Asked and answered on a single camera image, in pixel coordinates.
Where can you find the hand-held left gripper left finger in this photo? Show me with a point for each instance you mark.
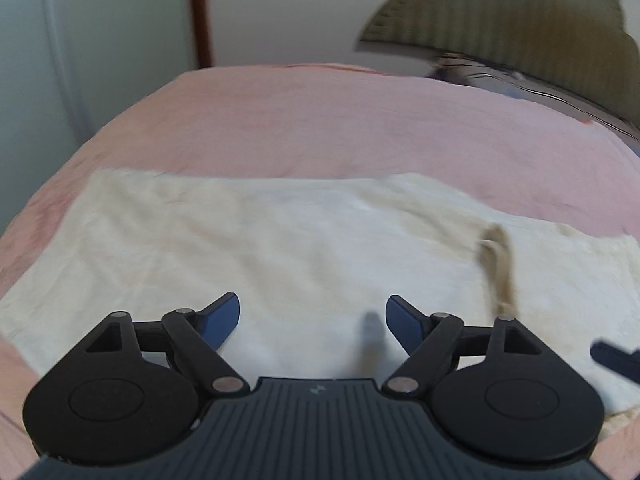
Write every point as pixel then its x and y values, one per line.
pixel 222 322

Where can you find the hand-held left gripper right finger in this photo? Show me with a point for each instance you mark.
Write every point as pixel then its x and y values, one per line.
pixel 404 325

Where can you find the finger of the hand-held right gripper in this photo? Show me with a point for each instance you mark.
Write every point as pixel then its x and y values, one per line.
pixel 617 360

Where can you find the white pants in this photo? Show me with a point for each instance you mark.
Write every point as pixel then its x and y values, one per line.
pixel 300 255

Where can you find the pink bed sheet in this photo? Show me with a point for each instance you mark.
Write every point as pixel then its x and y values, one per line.
pixel 325 120

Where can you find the grey striped pillow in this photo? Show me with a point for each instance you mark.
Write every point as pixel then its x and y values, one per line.
pixel 525 87

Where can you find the green tufted headboard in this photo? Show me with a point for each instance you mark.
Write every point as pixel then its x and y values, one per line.
pixel 525 25

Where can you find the brown wooden door frame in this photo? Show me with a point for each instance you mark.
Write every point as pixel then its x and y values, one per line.
pixel 201 15

